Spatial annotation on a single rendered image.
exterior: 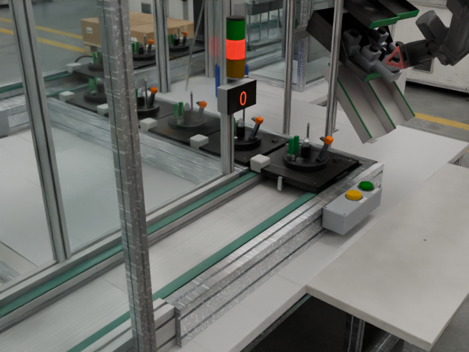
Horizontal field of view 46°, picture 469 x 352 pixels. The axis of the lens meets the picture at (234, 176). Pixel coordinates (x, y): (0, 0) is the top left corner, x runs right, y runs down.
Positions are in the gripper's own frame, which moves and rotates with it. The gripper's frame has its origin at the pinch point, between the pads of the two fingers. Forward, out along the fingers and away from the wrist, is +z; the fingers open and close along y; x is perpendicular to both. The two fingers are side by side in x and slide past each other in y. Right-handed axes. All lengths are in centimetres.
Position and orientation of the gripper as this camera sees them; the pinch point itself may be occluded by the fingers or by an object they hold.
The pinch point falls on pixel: (393, 60)
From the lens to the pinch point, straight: 176.3
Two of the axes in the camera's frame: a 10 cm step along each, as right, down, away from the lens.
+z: -5.7, 0.7, 8.2
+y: -7.8, 2.8, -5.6
